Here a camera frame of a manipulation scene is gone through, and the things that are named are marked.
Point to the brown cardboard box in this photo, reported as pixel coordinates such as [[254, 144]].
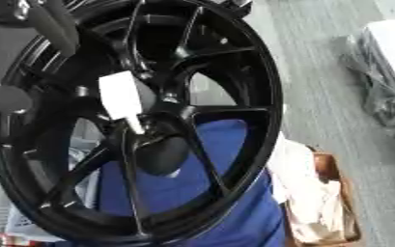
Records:
[[327, 164]]

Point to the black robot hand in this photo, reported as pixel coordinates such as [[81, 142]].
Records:
[[54, 27]]

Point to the white plastic-wrapped box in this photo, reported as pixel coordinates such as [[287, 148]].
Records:
[[389, 64]]

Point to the black spoked wheel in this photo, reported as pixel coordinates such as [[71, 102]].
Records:
[[245, 96]]

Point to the white crumpled cloth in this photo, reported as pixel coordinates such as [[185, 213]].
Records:
[[302, 180]]

